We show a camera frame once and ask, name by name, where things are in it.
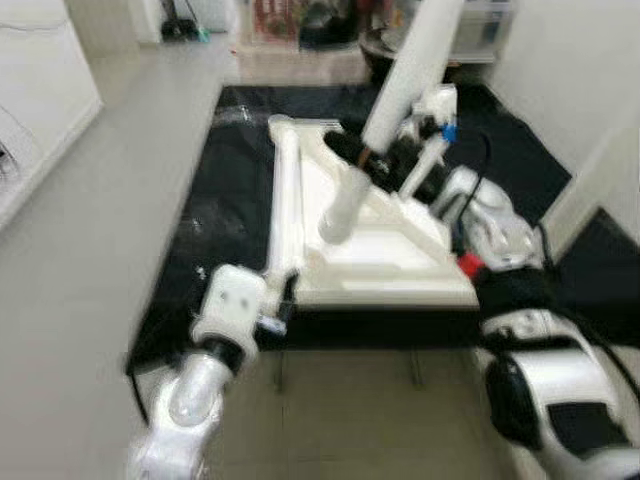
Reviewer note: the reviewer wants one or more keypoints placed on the white plastic children table top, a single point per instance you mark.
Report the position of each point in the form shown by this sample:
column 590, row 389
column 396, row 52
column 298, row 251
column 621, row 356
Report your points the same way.
column 390, row 265

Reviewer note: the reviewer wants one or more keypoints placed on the patterned beige cloth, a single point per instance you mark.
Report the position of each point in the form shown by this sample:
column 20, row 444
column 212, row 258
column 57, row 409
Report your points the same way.
column 300, row 65

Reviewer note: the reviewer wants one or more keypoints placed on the box with red print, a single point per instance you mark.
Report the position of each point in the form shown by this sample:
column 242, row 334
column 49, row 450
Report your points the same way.
column 272, row 22

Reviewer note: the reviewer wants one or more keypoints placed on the black wok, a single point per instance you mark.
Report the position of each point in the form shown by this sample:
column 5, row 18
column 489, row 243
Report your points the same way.
column 378, row 55

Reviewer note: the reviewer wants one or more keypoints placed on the black round floor object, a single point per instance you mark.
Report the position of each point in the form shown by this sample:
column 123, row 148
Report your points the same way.
column 180, row 30

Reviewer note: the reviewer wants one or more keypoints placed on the clear plastic film scrap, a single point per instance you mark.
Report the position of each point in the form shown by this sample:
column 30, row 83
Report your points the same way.
column 238, row 115

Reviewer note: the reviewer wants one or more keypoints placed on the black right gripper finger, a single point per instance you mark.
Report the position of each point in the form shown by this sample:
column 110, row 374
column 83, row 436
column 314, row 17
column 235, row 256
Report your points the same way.
column 360, row 148

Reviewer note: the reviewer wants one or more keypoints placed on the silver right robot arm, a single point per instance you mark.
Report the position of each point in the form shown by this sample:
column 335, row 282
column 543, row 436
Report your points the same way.
column 560, row 390

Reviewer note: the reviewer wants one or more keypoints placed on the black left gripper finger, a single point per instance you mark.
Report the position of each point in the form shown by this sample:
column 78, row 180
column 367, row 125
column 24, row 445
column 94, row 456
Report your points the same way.
column 288, row 290

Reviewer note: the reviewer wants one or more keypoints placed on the black tablecloth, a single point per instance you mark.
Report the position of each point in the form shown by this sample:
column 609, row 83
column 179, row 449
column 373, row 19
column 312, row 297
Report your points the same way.
column 220, row 230

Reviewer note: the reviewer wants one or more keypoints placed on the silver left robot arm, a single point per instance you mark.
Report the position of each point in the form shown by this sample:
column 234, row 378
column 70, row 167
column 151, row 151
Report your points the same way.
column 190, row 400

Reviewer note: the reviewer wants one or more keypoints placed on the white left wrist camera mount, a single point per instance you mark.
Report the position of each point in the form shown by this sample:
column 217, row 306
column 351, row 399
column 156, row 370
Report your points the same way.
column 230, row 300

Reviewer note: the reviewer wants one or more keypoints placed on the black plastic bag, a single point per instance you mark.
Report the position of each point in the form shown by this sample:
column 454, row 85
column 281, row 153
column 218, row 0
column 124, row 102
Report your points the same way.
column 328, row 28

